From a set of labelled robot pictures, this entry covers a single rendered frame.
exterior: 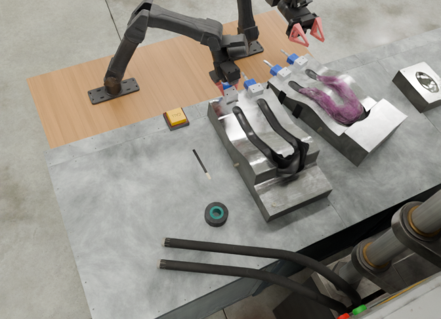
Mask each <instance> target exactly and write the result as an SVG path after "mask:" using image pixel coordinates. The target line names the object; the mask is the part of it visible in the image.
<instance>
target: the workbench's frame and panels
mask: <svg viewBox="0 0 441 319"><path fill-rule="evenodd" d="M440 189H441V184H439V185H436V186H434V187H432V188H430V189H428V190H426V191H424V192H422V193H420V194H418V195H416V196H413V197H411V198H409V199H407V200H405V201H403V202H400V203H398V204H396V205H394V206H392V207H390V208H388V209H386V210H384V211H382V212H380V213H377V214H375V215H373V216H371V217H369V218H366V219H364V220H362V221H360V222H358V223H356V224H354V225H352V226H350V227H348V228H346V229H343V230H341V231H339V232H337V233H335V234H332V235H330V236H328V237H326V238H324V239H323V240H320V241H318V242H316V243H314V244H312V245H309V246H307V247H305V248H303V249H301V250H299V251H296V253H300V254H302V255H305V256H307V257H310V258H312V259H314V260H316V261H318V262H320V261H322V260H324V259H326V258H328V257H330V256H332V255H334V254H336V253H338V252H340V251H342V250H344V249H346V248H348V247H350V246H353V247H355V246H356V245H357V244H359V243H360V242H361V241H362V240H364V239H367V238H368V237H370V236H372V235H374V234H376V233H378V232H381V231H383V230H385V229H387V228H389V227H391V220H392V216H393V215H394V214H395V212H397V211H398V210H399V209H400V208H401V207H402V206H403V205H405V204H407V203H409V202H423V203H424V202H425V201H427V200H428V199H429V198H430V197H431V196H433V195H434V194H436V193H437V192H438V191H439V190H440ZM305 268H307V267H306V266H303V265H300V264H298V263H294V262H291V261H286V260H281V259H280V260H278V261H276V262H273V263H271V264H269V265H267V266H265V267H262V268H260V269H259V270H264V271H268V272H272V273H274V274H278V275H280V276H284V277H286V278H287V277H289V276H291V275H293V274H295V273H297V272H299V271H301V270H303V269H305ZM272 284H273V283H270V282H266V281H262V280H258V279H253V278H244V277H242V278H239V279H237V280H235V281H233V282H231V283H229V284H226V285H225V286H222V287H220V288H218V289H216V290H214V291H212V292H210V293H208V294H205V295H203V296H201V297H199V298H197V299H195V300H193V301H190V302H189V303H186V304H185V305H182V306H180V307H178V308H176V309H174V310H171V311H169V312H167V313H165V314H163V315H161V316H158V317H157V318H154V319H203V318H205V317H208V316H210V315H212V314H214V313H216V312H218V311H220V310H222V309H224V308H226V307H228V306H230V305H232V304H234V303H236V302H238V301H240V300H242V299H245V298H246V297H248V296H250V295H252V296H253V297H254V296H256V295H258V294H260V293H261V292H262V291H263V289H264V288H266V287H268V286H271V285H272Z"/></svg>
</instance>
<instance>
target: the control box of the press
mask: <svg viewBox="0 0 441 319"><path fill-rule="evenodd" d="M352 313H353V314H354V315H352V316H349V315H348V313H344V314H343V315H341V316H339V317H337V319H441V271H440V272H438V273H436V274H433V275H432V276H429V277H428V278H425V279H424V280H421V281H419V282H417V283H415V284H413V285H411V286H408V287H406V288H404V289H402V290H400V291H398V292H396V293H393V294H392V295H389V296H388V297H385V298H384V299H381V300H379V301H377V302H376V303H374V304H372V305H370V306H368V307H366V306H365V305H361V306H359V307H357V308H355V309H354V310H353V311H352Z"/></svg>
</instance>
